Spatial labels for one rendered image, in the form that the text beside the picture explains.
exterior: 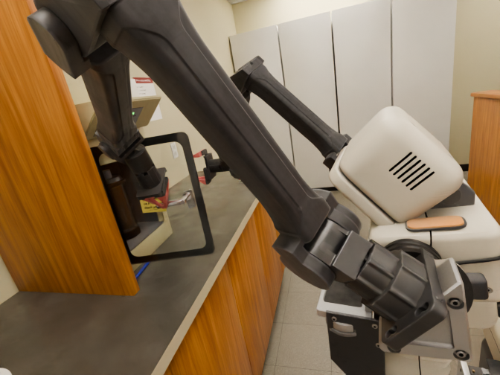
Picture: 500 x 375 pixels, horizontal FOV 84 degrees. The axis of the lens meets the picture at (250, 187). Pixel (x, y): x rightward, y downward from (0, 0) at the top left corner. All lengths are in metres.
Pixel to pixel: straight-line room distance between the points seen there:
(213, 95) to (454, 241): 0.38
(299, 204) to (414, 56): 3.61
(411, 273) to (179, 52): 0.34
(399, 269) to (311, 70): 3.48
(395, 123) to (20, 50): 0.82
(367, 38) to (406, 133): 3.38
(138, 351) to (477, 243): 0.70
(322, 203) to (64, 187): 0.73
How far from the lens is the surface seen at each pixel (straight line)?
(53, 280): 1.16
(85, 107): 0.90
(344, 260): 0.37
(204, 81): 0.27
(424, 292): 0.39
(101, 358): 0.83
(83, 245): 0.98
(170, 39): 0.27
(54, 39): 0.33
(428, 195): 0.48
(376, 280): 0.38
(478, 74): 4.58
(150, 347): 0.79
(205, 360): 1.04
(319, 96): 3.76
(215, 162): 1.16
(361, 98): 3.79
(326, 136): 0.76
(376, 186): 0.47
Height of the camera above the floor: 1.45
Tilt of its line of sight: 18 degrees down
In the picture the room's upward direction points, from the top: 10 degrees counter-clockwise
